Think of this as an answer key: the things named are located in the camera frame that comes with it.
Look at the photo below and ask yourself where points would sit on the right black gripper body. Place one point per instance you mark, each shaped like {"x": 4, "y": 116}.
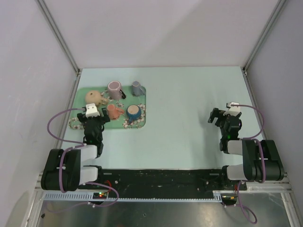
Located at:
{"x": 223, "y": 132}

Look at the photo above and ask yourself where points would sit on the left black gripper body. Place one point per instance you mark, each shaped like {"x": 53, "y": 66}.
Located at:
{"x": 99, "y": 120}

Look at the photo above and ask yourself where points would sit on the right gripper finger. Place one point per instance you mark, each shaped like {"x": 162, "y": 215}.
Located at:
{"x": 218, "y": 122}
{"x": 214, "y": 113}

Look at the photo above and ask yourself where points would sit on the pink patterned small mug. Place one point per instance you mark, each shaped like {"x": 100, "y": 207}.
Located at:
{"x": 114, "y": 112}

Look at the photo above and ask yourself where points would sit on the tan round ceramic mug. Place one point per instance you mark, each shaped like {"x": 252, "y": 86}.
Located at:
{"x": 95, "y": 97}

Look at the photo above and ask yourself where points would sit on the lilac mug black handle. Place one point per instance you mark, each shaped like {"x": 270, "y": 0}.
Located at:
{"x": 115, "y": 90}

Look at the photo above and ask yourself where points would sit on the dark blue glazed mug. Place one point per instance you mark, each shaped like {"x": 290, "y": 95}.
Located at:
{"x": 133, "y": 112}

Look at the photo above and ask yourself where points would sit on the grey tapered mug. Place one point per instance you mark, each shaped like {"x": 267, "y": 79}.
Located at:
{"x": 138, "y": 89}

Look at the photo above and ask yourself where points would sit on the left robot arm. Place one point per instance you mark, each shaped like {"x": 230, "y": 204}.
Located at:
{"x": 64, "y": 170}

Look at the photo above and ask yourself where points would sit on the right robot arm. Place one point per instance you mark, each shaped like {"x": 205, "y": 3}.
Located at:
{"x": 260, "y": 159}

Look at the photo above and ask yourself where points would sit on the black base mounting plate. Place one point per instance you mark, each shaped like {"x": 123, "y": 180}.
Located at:
{"x": 164, "y": 184}

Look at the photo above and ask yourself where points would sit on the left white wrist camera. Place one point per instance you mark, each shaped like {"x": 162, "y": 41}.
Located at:
{"x": 91, "y": 110}

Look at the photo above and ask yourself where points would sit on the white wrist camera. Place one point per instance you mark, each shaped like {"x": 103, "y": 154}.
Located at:
{"x": 91, "y": 110}
{"x": 233, "y": 109}

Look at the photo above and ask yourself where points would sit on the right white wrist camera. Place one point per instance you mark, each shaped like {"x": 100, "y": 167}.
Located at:
{"x": 233, "y": 109}

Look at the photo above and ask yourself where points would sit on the grey slotted cable duct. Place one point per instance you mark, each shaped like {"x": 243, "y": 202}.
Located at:
{"x": 94, "y": 196}

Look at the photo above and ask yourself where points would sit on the aluminium frame rail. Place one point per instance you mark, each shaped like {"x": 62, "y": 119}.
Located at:
{"x": 57, "y": 34}

